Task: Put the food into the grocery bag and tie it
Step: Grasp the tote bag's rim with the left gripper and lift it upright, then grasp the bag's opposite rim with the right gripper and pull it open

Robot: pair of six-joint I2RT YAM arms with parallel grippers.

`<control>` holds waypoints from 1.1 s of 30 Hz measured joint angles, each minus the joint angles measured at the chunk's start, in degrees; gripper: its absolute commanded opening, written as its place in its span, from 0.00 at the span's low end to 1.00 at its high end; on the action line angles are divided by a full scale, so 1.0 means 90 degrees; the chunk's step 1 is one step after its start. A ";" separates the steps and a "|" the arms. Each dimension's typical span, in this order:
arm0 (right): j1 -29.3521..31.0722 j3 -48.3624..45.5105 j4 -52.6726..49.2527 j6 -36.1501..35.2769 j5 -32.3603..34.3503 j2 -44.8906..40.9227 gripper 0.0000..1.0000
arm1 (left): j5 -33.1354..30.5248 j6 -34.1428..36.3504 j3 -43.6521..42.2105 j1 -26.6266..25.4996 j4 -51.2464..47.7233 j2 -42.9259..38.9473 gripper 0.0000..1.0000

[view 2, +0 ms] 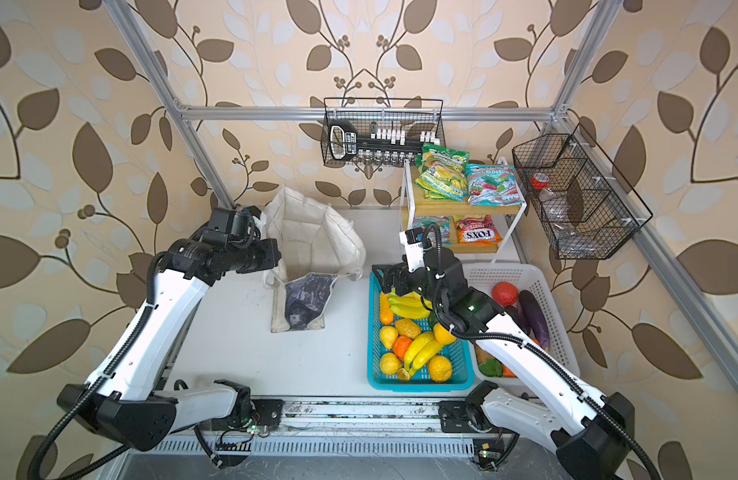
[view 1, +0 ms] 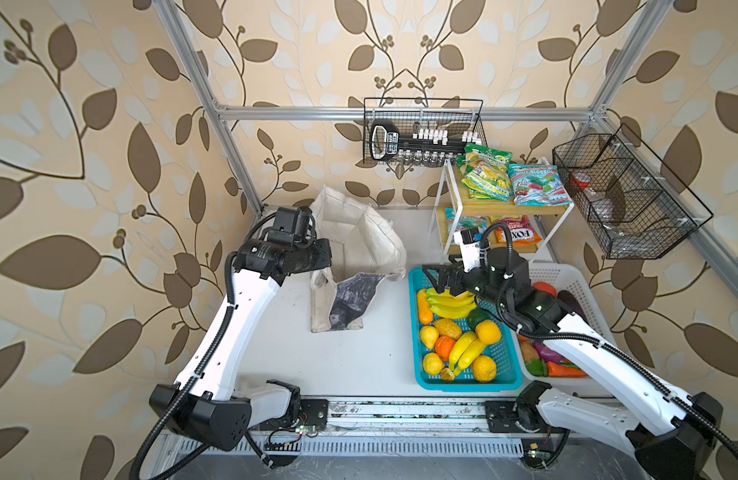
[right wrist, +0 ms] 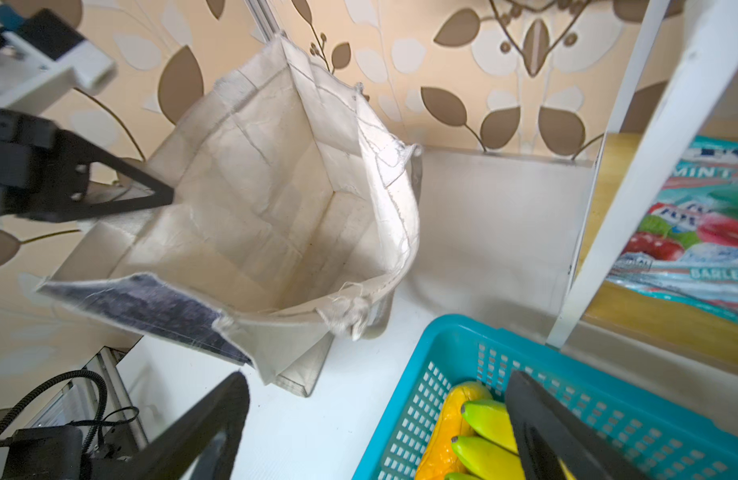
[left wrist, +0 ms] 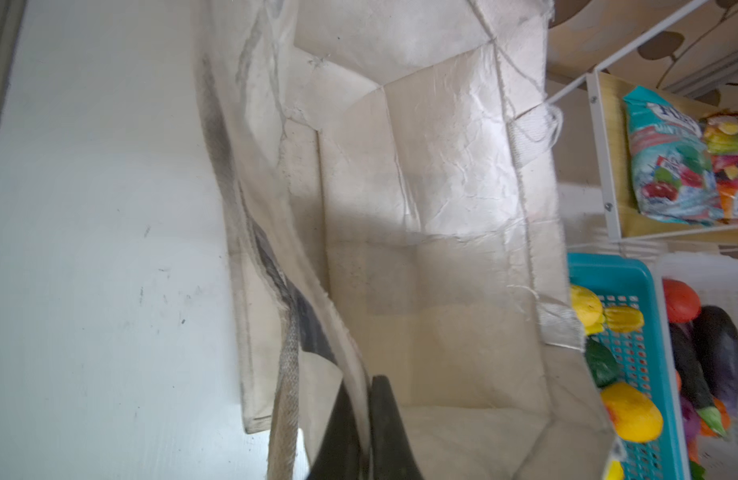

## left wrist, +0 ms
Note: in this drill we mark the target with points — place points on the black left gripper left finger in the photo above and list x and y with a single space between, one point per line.
340 455

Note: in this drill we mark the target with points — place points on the cream Monet print tote bag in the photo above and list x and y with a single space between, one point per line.
391 208

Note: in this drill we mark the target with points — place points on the green avocado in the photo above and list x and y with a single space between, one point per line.
602 364

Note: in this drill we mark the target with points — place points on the yellow lemon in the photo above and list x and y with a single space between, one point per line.
589 309

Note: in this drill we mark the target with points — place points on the teal plastic basket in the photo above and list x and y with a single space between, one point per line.
643 356

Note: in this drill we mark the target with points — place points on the red tomato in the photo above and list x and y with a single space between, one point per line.
683 304

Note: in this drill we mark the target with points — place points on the white plastic basket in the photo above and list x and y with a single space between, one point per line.
715 279

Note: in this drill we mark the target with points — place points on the yellow starfruit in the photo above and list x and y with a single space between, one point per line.
623 319

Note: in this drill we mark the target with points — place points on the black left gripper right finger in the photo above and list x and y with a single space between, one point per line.
392 456

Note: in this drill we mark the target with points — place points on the teal candy bag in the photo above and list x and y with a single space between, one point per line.
671 168

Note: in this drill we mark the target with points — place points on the yellow green candy bag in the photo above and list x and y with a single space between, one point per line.
720 134

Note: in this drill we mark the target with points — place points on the purple eggplant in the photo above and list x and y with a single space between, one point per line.
715 339

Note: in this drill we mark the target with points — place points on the yellow red mango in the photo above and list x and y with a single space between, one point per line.
634 416

